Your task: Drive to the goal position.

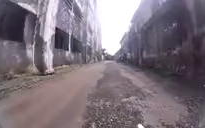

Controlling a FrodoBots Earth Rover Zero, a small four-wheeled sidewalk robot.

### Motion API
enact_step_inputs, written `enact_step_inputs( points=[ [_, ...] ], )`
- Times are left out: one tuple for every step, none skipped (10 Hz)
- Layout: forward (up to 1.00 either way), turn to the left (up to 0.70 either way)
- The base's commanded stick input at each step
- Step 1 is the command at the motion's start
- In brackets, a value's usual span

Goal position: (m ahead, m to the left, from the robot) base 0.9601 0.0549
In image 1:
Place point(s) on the grey gravel verge strip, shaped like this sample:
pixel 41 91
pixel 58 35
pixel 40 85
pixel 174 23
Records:
pixel 16 84

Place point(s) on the dark weathered building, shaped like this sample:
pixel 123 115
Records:
pixel 170 40

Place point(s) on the weathered grey concrete building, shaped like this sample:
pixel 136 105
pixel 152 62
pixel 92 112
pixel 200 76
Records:
pixel 33 36

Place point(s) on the worn brown dirt road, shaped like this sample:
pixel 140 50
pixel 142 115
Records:
pixel 103 96

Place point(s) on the distant trees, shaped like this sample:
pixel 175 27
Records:
pixel 107 55

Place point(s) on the robot's own part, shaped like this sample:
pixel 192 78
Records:
pixel 140 126

